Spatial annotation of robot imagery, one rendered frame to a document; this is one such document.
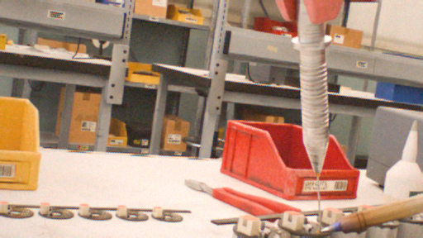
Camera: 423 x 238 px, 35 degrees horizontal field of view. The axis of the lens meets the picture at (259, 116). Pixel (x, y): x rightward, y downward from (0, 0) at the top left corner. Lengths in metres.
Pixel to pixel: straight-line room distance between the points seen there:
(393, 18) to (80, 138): 3.05
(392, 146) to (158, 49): 4.26
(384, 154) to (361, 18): 5.11
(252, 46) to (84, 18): 0.73
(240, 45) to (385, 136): 2.09
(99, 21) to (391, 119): 1.95
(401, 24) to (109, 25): 3.93
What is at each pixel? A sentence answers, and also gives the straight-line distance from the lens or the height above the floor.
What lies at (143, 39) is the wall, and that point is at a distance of 4.93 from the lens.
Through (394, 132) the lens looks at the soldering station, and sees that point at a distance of 0.78.
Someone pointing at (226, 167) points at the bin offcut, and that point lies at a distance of 0.73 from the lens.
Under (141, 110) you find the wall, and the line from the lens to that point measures 4.98.
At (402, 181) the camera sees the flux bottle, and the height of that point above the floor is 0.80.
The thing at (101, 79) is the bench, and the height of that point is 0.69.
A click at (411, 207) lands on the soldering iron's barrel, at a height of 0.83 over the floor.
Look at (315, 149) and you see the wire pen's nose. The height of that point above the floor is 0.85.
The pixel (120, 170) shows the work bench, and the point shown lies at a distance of 0.68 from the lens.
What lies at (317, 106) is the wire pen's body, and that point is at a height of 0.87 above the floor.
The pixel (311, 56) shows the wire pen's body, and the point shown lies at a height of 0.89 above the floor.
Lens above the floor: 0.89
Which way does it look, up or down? 5 degrees down
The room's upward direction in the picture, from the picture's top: 9 degrees clockwise
